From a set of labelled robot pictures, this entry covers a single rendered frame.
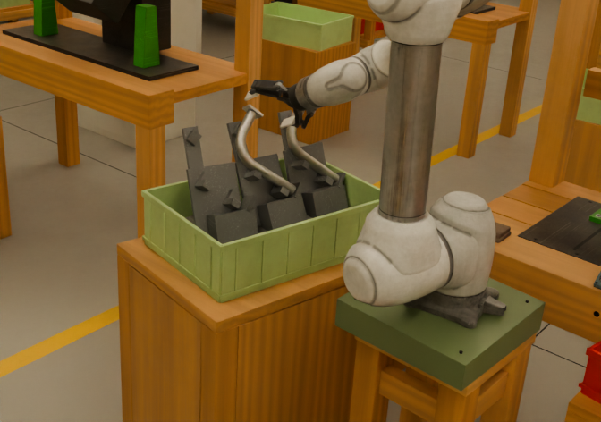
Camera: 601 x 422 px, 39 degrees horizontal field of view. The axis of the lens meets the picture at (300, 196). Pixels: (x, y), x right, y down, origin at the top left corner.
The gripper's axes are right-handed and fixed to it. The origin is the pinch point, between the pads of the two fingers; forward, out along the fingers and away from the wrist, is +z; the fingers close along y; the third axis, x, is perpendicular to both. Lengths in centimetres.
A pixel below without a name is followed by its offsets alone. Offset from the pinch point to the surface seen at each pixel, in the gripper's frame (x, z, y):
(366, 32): -320, 356, -196
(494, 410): 53, -46, -74
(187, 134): 15.5, 12.2, 13.1
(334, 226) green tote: 21.2, -9.2, -30.9
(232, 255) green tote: 45.5, -9.8, -5.9
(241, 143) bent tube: 9.5, 8.3, -1.1
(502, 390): 50, -52, -68
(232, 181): 18.9, 12.5, -5.7
